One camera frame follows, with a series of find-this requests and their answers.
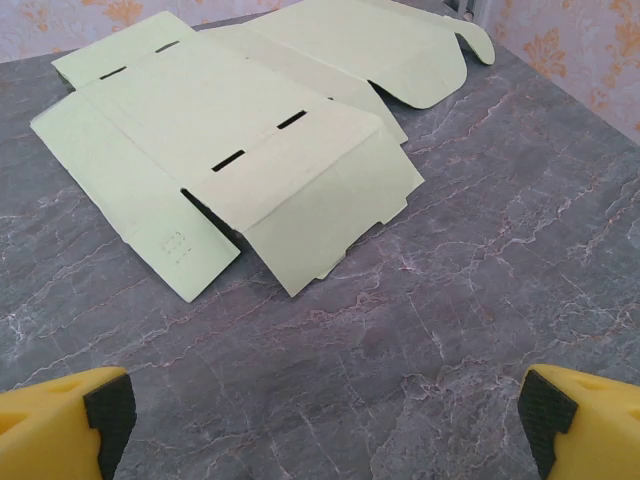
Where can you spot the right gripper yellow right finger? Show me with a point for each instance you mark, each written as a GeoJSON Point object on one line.
{"type": "Point", "coordinates": [595, 430]}

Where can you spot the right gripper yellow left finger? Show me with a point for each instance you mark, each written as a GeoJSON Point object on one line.
{"type": "Point", "coordinates": [45, 430]}

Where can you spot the light green paper box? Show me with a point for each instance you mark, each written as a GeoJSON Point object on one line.
{"type": "Point", "coordinates": [200, 130]}

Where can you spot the aluminium frame post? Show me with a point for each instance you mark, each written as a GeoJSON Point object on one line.
{"type": "Point", "coordinates": [467, 7]}

